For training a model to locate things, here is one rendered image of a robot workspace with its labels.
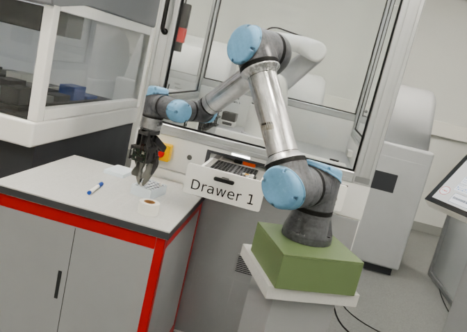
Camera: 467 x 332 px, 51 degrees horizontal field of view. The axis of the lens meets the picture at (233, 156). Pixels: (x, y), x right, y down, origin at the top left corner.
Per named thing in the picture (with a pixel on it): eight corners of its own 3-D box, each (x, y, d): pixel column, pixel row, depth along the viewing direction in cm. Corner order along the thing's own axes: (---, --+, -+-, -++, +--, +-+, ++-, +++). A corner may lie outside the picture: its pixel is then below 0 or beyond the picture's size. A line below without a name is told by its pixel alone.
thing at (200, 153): (361, 220, 202) (370, 187, 199) (130, 159, 213) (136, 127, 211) (345, 176, 294) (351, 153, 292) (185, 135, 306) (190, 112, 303)
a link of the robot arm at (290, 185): (331, 201, 133) (280, 23, 144) (300, 205, 122) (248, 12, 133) (296, 212, 140) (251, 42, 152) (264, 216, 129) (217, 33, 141)
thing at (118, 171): (122, 178, 196) (123, 174, 196) (103, 173, 198) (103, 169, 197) (135, 173, 208) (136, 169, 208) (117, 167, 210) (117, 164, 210)
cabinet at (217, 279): (314, 388, 216) (363, 221, 201) (99, 321, 228) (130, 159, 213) (313, 295, 309) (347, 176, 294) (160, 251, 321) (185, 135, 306)
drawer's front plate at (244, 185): (258, 212, 173) (266, 183, 171) (181, 191, 177) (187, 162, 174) (259, 211, 175) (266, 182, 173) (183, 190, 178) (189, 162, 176)
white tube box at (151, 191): (149, 200, 177) (151, 190, 176) (129, 193, 180) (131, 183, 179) (165, 194, 189) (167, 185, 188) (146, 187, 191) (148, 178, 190)
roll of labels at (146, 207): (138, 208, 167) (140, 196, 166) (158, 212, 167) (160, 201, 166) (135, 214, 160) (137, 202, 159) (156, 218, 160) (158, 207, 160)
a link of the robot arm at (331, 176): (341, 211, 144) (353, 167, 142) (317, 214, 134) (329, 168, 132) (308, 198, 152) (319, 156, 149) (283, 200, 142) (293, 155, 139)
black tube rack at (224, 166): (248, 196, 183) (251, 180, 182) (203, 185, 185) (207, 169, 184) (254, 185, 205) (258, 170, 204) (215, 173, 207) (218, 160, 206)
